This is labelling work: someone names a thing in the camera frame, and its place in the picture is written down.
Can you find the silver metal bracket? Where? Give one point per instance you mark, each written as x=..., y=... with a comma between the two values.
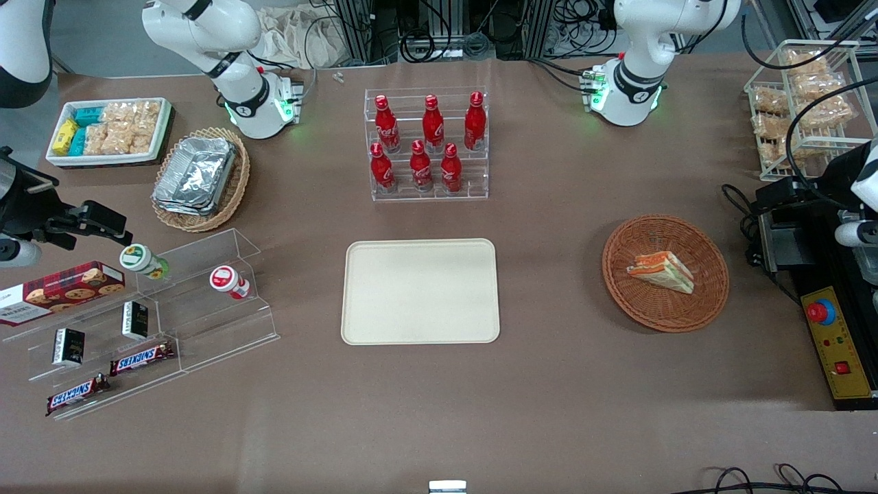
x=447, y=487

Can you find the bagged fried snack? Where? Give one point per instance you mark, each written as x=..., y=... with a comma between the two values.
x=806, y=63
x=769, y=101
x=830, y=111
x=778, y=149
x=820, y=86
x=768, y=127

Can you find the stack of foil trays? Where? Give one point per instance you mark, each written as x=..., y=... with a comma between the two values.
x=195, y=175

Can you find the green lid cup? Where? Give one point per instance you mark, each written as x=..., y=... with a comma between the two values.
x=137, y=259

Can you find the small black box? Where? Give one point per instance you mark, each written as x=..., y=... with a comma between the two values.
x=68, y=347
x=135, y=320

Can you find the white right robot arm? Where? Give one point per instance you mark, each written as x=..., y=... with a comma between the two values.
x=247, y=103

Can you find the teal snack packet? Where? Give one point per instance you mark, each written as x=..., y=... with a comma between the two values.
x=88, y=116
x=78, y=141

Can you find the clear acrylic stepped shelf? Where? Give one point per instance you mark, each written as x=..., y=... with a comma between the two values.
x=41, y=357
x=219, y=329

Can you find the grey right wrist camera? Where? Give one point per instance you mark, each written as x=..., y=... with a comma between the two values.
x=17, y=252

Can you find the yellow snack packet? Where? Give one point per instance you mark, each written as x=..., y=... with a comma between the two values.
x=65, y=137

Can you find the beige crumpled cloth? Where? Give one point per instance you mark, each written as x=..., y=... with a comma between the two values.
x=302, y=38

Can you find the beige plastic tray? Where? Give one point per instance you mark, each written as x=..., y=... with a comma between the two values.
x=418, y=291

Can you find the clear acrylic bottle rack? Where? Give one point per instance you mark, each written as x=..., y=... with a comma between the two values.
x=405, y=195

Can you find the white rectangular snack tray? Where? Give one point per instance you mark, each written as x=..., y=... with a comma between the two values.
x=163, y=134

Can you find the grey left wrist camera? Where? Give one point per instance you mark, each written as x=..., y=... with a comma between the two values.
x=857, y=233

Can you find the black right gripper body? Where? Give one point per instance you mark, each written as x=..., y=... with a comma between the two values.
x=29, y=206

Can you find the triangle sandwich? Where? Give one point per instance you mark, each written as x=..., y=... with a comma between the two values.
x=662, y=271

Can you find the brown wicker basket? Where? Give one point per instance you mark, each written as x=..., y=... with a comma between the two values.
x=658, y=312

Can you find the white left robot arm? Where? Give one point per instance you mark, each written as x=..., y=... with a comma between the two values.
x=634, y=89

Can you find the yellow emergency stop box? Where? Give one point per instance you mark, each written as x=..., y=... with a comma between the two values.
x=840, y=343

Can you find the red tartan cookie box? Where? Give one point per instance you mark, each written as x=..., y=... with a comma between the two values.
x=62, y=291

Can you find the aluminium frame profile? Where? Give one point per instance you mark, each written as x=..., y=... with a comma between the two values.
x=360, y=31

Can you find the grey black box device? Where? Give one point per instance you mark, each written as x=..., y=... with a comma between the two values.
x=778, y=243

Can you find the red lid cup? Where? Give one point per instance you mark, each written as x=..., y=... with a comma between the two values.
x=225, y=279

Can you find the clear rice cracker bag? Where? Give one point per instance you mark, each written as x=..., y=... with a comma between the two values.
x=96, y=139
x=118, y=140
x=130, y=112
x=143, y=136

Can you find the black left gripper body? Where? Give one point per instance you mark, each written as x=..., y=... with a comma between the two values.
x=834, y=176

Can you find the red cola bottle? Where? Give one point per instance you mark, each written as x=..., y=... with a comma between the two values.
x=432, y=127
x=475, y=123
x=420, y=168
x=451, y=171
x=386, y=127
x=381, y=171

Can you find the Snickers chocolate bar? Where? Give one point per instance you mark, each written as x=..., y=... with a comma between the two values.
x=140, y=359
x=75, y=396

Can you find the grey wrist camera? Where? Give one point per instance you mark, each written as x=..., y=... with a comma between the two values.
x=17, y=252
x=857, y=233

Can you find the light oval wicker basket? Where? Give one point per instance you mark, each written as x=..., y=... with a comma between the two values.
x=238, y=185

